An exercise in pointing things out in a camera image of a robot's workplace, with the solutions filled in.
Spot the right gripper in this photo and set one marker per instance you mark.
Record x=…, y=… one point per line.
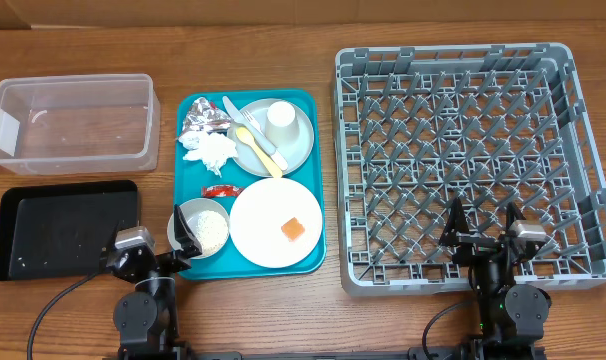
x=474, y=246

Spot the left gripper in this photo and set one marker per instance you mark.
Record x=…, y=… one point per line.
x=188, y=243

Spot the white rice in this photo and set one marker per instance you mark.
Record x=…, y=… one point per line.
x=211, y=231

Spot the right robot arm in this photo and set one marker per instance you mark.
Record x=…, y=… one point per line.
x=512, y=315

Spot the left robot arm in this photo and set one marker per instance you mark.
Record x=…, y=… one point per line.
x=147, y=318

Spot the black waste tray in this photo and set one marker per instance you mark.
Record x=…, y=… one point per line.
x=59, y=230

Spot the grey dishwasher rack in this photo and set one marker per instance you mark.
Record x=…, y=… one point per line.
x=416, y=128

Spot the red candy wrapper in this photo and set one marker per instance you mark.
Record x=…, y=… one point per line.
x=221, y=190

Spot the white round plate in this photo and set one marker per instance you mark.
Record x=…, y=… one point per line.
x=259, y=212

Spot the crumpled white tissue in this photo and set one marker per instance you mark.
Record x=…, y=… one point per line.
x=212, y=149

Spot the teal serving tray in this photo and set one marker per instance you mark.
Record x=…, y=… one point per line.
x=306, y=168

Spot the clear plastic bin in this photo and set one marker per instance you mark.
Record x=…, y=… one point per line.
x=58, y=125

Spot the orange food cube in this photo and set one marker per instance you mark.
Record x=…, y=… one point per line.
x=293, y=229

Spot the crumpled aluminium foil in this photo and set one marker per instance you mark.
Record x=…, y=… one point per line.
x=204, y=115

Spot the yellow plastic spoon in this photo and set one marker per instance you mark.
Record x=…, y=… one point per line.
x=245, y=136

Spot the white plastic knife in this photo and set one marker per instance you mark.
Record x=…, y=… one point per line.
x=266, y=145

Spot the white plastic fork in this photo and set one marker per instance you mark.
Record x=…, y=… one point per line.
x=252, y=120

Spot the grey round plate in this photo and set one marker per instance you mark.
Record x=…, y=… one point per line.
x=295, y=151

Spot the white paper cup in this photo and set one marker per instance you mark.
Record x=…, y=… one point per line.
x=282, y=126

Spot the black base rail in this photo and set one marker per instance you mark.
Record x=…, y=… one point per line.
x=308, y=356

